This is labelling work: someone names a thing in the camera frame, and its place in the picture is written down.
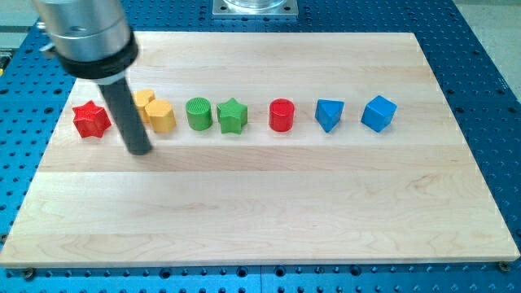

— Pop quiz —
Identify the red cylinder block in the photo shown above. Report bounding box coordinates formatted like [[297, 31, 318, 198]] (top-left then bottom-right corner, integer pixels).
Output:
[[269, 98, 295, 132]]

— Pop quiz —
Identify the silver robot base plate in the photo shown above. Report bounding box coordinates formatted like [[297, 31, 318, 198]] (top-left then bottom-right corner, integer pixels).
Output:
[[212, 0, 299, 18]]

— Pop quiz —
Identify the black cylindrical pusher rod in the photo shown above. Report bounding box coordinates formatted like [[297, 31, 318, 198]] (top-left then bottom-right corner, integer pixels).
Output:
[[99, 77, 151, 155]]

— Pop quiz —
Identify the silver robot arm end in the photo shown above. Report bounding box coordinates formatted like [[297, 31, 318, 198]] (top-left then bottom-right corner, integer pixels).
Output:
[[33, 0, 138, 85]]

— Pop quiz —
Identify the yellow hexagon block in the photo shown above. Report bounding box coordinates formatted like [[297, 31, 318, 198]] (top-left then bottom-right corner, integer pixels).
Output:
[[145, 99, 176, 133]]

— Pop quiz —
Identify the red star block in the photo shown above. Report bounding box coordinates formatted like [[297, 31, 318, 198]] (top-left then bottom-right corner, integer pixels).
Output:
[[72, 100, 112, 138]]

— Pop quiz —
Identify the green star block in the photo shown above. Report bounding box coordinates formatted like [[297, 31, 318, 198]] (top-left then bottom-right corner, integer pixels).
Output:
[[217, 98, 247, 134]]

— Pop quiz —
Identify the blue cube block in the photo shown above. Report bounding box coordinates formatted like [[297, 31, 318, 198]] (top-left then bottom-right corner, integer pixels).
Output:
[[361, 95, 397, 133]]

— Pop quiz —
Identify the light wooden board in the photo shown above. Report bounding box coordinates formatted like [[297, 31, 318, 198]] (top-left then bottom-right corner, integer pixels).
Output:
[[1, 32, 519, 268]]

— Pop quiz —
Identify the blue triangular prism block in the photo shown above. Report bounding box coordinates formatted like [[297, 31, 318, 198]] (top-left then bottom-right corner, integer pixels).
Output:
[[315, 99, 344, 133]]

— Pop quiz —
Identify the yellow heart block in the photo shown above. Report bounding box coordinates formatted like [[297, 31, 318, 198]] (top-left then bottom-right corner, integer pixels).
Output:
[[133, 89, 155, 123]]

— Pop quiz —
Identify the green cylinder block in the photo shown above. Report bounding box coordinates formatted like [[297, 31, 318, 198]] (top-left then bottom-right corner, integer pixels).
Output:
[[186, 97, 212, 131]]

